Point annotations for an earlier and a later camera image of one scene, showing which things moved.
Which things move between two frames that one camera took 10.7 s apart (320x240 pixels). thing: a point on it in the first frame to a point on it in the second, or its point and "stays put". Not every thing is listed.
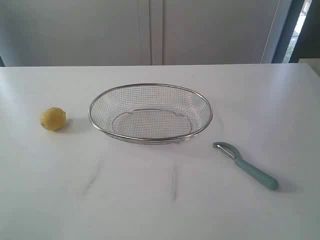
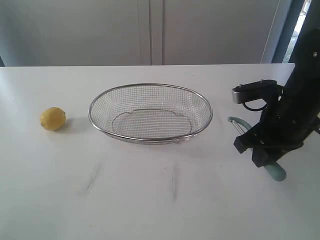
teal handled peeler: (232, 152) to (275, 170)
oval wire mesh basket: (150, 113) stays put
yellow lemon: (53, 119) stays put
